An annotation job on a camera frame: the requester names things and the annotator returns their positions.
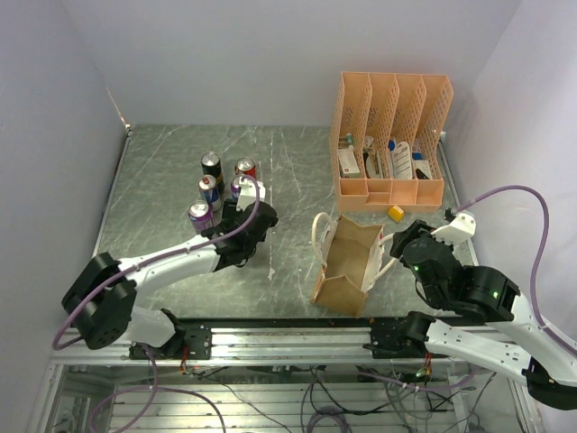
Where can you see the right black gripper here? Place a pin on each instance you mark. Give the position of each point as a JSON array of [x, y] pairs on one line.
[[417, 228]]

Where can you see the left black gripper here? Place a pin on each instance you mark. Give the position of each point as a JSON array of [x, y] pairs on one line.
[[229, 213]]

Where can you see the purple soda can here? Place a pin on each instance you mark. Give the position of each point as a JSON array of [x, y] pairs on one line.
[[236, 187], [201, 216]]

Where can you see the red tab energy can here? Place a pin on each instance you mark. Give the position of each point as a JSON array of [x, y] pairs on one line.
[[208, 188]]

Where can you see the brown canvas bag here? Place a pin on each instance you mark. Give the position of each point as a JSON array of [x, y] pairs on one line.
[[351, 262]]

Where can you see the red cola can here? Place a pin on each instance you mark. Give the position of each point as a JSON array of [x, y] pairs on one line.
[[246, 166]]

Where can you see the black beverage can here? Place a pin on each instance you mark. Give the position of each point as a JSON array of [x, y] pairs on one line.
[[211, 165]]

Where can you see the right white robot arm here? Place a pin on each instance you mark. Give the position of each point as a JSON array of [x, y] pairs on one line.
[[483, 296]]

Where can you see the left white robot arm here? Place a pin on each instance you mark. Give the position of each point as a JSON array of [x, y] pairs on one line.
[[101, 301]]

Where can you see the small yellow block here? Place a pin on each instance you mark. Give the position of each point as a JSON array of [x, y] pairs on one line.
[[396, 214]]

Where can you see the white striped package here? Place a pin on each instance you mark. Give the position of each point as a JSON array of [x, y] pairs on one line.
[[401, 159]]

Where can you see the red white box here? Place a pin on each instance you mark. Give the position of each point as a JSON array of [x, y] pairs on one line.
[[348, 165]]

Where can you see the orange file organizer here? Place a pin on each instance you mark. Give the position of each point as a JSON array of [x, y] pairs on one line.
[[373, 112]]

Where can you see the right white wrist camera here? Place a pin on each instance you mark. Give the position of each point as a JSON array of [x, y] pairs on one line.
[[461, 229]]

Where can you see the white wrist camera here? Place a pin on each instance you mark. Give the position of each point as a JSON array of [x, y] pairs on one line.
[[249, 190], [461, 229]]

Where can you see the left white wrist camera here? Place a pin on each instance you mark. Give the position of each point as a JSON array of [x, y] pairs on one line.
[[249, 190]]

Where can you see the aluminium frame rail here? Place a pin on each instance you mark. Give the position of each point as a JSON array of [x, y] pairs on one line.
[[293, 341]]

